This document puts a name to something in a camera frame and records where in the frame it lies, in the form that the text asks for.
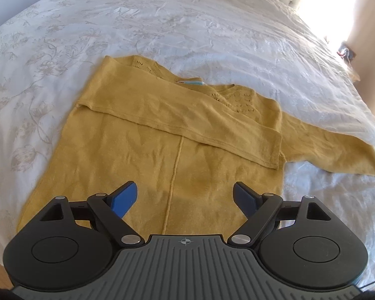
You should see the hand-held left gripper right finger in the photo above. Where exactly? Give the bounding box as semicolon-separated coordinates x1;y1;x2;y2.
227;181;332;246

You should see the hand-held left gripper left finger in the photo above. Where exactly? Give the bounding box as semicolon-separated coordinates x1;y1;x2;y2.
39;180;146;246

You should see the yellow knit sweater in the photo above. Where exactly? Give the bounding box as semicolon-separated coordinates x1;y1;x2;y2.
16;55;375;235

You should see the white floral bedspread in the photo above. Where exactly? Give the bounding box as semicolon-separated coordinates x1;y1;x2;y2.
0;0;375;260

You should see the dark device with cable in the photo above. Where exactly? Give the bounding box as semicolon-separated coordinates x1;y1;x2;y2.
337;47;357;61

